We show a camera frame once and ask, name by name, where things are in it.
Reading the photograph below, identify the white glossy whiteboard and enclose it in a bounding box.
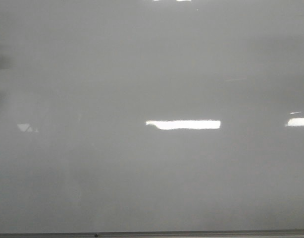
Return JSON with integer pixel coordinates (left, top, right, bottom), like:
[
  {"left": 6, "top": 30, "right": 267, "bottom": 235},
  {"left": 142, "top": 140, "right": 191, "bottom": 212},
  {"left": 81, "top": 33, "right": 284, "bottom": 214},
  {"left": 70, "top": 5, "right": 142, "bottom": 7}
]
[{"left": 0, "top": 0, "right": 304, "bottom": 233}]

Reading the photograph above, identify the grey aluminium whiteboard frame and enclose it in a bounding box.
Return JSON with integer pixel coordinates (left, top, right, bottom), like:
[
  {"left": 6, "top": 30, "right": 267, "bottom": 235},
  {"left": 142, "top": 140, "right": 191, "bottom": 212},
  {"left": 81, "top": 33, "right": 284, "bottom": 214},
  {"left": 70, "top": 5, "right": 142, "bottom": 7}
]
[{"left": 0, "top": 229, "right": 304, "bottom": 238}]

